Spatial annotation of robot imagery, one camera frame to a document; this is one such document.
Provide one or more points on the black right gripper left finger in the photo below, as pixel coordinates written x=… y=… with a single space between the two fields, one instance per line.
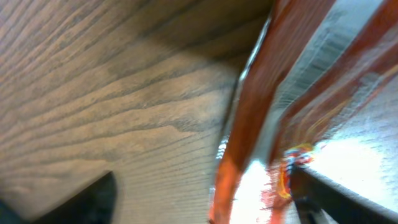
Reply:
x=95 y=204

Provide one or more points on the red snack stick packet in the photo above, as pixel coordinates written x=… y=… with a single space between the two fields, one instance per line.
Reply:
x=319 y=91

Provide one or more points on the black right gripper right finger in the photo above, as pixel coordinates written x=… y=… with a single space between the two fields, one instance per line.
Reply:
x=316 y=198

